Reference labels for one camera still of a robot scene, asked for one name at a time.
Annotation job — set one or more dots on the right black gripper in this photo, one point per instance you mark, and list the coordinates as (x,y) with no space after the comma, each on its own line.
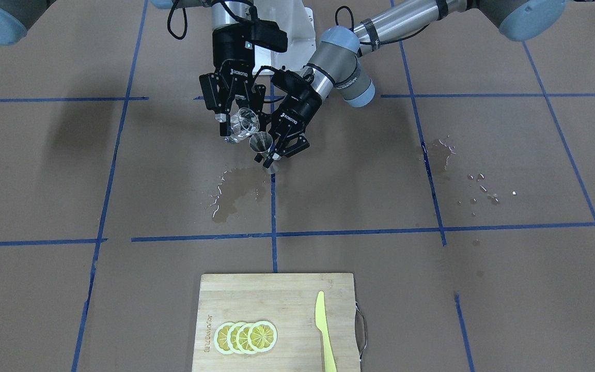
(228,57)

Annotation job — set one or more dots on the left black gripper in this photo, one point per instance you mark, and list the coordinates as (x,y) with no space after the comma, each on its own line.
(298,107)

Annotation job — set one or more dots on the steel jigger measuring cup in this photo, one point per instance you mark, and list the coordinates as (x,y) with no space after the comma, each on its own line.
(263,145)

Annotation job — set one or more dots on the clear glass cup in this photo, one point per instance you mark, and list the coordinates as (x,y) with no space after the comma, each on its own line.
(242,125)

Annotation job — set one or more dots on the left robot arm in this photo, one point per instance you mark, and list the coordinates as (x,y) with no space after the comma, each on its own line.
(336,63)

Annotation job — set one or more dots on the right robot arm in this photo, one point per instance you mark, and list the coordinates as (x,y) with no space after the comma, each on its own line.
(16,17)

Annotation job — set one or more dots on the bamboo cutting board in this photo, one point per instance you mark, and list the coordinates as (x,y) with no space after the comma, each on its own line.
(288,301)

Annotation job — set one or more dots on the back lemon slice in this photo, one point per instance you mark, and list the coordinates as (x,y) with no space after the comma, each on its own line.
(221,338)

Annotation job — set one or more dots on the yellow plastic knife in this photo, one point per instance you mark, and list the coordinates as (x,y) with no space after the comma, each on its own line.
(322,326)

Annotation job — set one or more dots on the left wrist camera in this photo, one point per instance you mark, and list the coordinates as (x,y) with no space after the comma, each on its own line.
(291,83)

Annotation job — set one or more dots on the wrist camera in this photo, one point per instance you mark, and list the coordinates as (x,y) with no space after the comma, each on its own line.
(291,83)
(267,34)

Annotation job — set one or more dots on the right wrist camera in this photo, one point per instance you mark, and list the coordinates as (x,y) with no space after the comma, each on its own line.
(267,34)

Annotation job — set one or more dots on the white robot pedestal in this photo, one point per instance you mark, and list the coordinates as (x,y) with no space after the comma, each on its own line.
(296,20)

